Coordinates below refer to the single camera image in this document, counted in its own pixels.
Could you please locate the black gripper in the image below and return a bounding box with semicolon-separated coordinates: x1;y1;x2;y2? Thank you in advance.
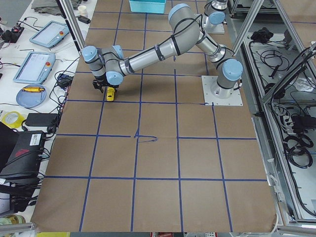
92;78;118;95

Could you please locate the yellow beetle toy car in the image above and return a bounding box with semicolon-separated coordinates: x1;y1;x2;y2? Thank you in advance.
106;87;115;102

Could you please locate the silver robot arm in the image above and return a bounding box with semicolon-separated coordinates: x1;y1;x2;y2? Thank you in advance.
204;0;228;27
81;3;243;99

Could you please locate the black power adapter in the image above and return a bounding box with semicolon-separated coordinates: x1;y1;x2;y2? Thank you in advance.
25;113;57;127

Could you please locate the near teach pendant tablet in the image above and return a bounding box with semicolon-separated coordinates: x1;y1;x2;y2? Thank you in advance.
13;52;56;84

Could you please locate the teach pendant tablet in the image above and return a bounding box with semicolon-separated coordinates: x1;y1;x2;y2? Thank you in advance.
29;21;70;48
13;52;56;84

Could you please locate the yellow screwdriver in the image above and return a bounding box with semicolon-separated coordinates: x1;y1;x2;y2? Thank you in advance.
22;86;45;93

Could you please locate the far teach pendant tablet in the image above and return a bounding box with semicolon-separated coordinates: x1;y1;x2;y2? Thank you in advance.
29;21;70;48

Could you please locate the blue plate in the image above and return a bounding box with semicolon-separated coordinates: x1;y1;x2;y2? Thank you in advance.
16;84;47;108

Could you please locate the turquoise plastic bin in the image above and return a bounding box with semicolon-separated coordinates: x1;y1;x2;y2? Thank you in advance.
129;0;166;14

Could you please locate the yellow tape roll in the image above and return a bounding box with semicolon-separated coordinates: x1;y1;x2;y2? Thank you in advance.
1;111;25;128

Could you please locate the grey cloth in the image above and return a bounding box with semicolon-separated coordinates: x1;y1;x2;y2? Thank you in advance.
32;0;83;16

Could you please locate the black computer box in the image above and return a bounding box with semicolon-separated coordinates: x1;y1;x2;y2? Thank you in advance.
0;123;46;180

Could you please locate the aluminium frame post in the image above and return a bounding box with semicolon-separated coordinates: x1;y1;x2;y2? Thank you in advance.
57;0;85;54

